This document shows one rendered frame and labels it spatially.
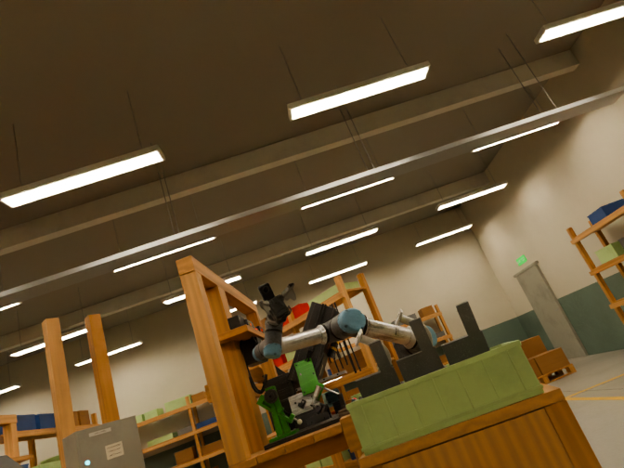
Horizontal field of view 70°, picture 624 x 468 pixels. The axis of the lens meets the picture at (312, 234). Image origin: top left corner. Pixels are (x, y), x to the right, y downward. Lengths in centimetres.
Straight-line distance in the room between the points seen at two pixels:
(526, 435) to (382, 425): 44
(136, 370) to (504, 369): 1154
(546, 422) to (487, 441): 18
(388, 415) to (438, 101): 613
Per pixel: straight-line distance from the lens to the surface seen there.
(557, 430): 164
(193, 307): 243
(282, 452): 229
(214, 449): 1152
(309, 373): 289
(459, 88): 755
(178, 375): 1230
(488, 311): 1273
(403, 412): 162
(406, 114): 708
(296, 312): 618
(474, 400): 161
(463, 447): 162
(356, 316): 210
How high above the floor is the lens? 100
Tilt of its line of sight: 20 degrees up
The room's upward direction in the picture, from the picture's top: 21 degrees counter-clockwise
